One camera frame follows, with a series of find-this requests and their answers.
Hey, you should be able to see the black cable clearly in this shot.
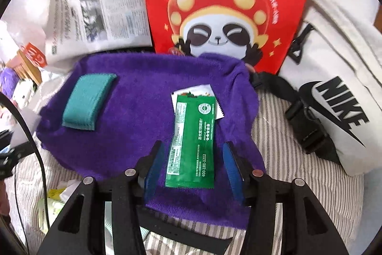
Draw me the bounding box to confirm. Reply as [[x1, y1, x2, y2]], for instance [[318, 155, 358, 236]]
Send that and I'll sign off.
[[0, 91, 52, 247]]

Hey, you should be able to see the purple towel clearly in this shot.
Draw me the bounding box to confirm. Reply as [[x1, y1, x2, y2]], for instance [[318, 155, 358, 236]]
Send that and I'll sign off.
[[36, 53, 265, 229]]

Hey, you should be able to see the white Nike waist bag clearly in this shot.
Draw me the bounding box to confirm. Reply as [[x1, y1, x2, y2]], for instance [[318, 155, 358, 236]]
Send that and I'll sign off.
[[251, 0, 381, 176]]

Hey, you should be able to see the white Miniso plastic bag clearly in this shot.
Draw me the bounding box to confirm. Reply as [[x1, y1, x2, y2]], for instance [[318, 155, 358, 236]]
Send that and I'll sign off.
[[1, 14, 47, 68]]

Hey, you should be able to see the striped quilted mattress cover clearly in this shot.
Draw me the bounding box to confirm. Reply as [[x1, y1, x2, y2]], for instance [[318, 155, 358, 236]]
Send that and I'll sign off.
[[5, 76, 364, 254]]

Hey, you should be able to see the green tissue pack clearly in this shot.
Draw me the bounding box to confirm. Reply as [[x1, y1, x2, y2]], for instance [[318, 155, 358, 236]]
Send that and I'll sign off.
[[37, 188, 65, 234]]

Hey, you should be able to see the white mint sock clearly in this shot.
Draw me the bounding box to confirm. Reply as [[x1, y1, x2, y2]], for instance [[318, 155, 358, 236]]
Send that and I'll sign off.
[[59, 179, 81, 203]]

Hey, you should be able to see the colourful bedding pile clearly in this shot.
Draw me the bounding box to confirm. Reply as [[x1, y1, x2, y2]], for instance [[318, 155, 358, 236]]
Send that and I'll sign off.
[[1, 67, 37, 130]]

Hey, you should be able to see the black watch strap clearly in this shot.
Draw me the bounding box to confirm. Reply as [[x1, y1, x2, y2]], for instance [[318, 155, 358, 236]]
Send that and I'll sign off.
[[137, 208, 234, 255]]

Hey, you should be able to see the teal striped cloth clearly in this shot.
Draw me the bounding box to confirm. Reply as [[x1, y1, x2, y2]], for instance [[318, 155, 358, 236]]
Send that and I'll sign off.
[[62, 73, 117, 131]]

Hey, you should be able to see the small white fruit sachet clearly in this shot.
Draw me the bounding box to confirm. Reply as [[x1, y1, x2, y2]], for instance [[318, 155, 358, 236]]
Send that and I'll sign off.
[[170, 83, 225, 120]]

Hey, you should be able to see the folded newspaper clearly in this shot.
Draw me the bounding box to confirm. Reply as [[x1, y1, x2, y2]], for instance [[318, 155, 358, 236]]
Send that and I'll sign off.
[[45, 0, 152, 71]]

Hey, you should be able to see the green snack packet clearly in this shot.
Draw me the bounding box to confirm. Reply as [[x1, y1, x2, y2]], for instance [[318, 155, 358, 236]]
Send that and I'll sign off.
[[165, 93, 216, 189]]

